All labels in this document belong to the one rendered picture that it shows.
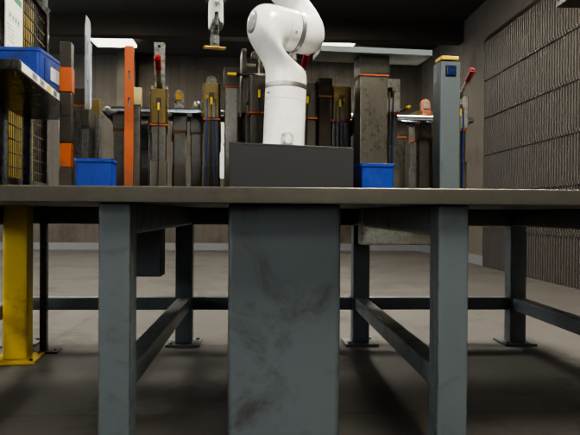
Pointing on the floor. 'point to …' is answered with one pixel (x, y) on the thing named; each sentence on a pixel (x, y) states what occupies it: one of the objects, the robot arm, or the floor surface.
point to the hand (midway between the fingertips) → (214, 41)
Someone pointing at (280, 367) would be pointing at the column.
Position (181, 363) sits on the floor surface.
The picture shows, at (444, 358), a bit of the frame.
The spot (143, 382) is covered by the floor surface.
